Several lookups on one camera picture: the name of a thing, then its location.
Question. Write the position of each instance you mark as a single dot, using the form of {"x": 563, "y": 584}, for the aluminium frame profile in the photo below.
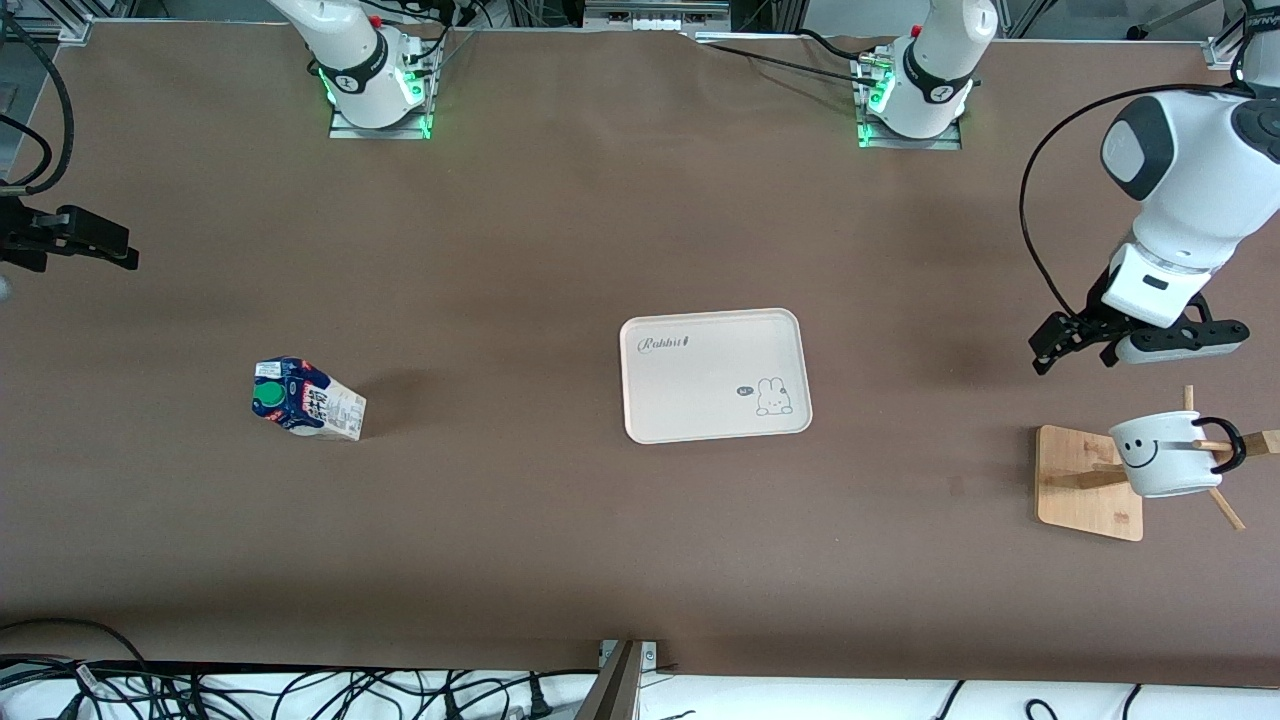
{"x": 1218, "y": 52}
{"x": 75, "y": 25}

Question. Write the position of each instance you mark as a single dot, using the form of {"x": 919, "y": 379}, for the blue white milk carton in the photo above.
{"x": 320, "y": 405}

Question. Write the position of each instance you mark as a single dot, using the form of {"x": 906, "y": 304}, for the aluminium left arm base plate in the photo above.
{"x": 910, "y": 143}

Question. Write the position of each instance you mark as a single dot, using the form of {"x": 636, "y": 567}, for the grey power strip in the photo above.
{"x": 655, "y": 15}

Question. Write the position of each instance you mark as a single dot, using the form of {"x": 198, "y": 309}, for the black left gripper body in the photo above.
{"x": 1094, "y": 318}

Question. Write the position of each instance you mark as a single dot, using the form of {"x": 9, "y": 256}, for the cream rabbit print tray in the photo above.
{"x": 700, "y": 390}

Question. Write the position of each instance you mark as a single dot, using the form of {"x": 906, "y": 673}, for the small metal bracket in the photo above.
{"x": 650, "y": 655}

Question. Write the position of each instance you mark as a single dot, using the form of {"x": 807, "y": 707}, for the dark aluminium post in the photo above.
{"x": 615, "y": 695}

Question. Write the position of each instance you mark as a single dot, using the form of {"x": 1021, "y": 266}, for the wooden mug stand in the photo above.
{"x": 1085, "y": 500}

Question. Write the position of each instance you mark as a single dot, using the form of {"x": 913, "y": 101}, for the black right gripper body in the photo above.
{"x": 22, "y": 236}

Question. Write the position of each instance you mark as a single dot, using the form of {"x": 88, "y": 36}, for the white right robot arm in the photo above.
{"x": 355, "y": 50}

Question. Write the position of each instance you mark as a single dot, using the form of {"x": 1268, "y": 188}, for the white smiley face cup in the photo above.
{"x": 1165, "y": 470}

